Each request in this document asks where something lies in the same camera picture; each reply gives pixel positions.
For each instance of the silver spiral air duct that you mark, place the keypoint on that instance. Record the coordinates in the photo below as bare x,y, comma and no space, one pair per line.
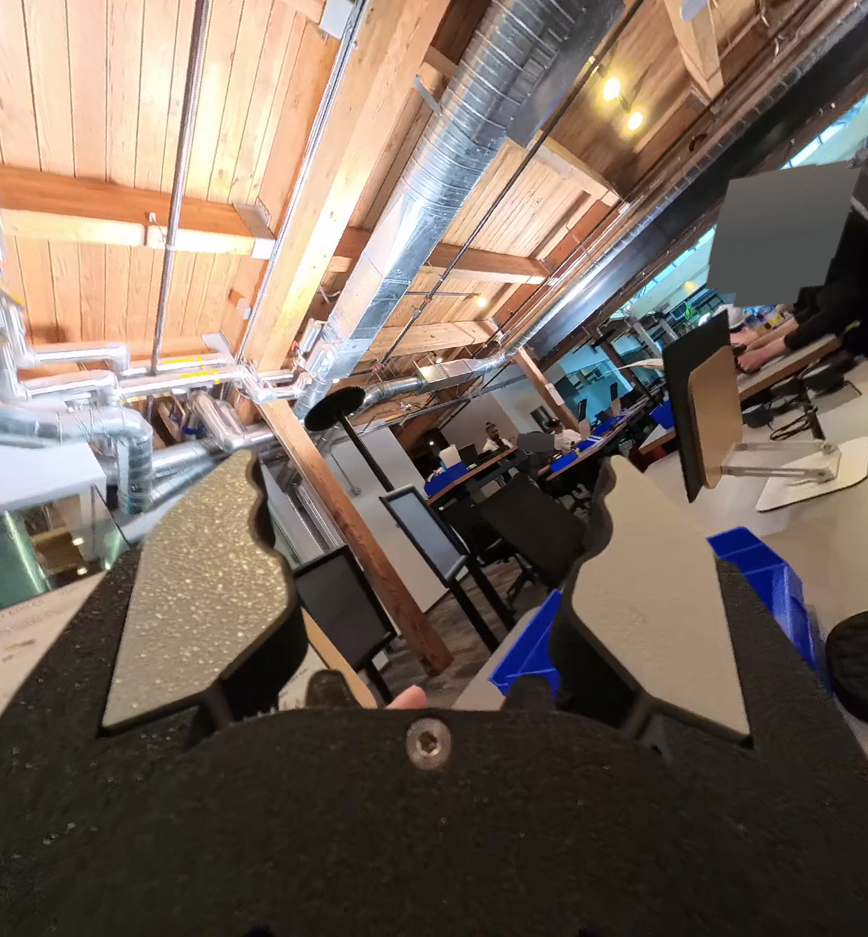
463,146

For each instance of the printed paper sheet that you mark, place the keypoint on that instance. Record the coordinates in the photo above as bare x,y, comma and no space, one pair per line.
24,659

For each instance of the printed instruction board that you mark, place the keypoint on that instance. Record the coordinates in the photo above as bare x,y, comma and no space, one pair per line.
677,410

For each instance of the person's left hand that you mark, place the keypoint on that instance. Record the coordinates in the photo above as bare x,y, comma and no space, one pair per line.
407,700

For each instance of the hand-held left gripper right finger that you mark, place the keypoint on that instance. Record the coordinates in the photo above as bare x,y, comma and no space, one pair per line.
654,600

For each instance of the black office chair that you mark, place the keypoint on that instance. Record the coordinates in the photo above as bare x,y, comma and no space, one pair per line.
533,527

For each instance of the silver insulated pipes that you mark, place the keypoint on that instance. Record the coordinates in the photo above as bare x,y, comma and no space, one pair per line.
112,432

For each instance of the metal ceiling pipe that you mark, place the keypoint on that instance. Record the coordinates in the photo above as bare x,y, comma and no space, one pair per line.
178,183

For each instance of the black round floor lamp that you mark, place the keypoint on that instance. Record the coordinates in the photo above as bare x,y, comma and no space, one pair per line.
335,408

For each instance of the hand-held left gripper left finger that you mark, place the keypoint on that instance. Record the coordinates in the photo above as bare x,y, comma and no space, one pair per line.
200,585

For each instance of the wooden desk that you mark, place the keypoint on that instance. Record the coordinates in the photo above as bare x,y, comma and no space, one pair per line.
793,366

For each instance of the blue plastic bin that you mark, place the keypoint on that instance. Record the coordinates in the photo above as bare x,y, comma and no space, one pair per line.
763,578

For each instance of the black monitor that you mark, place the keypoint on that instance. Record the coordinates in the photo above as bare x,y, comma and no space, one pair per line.
342,607

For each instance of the wooden support post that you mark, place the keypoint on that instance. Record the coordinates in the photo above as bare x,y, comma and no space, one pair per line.
361,542

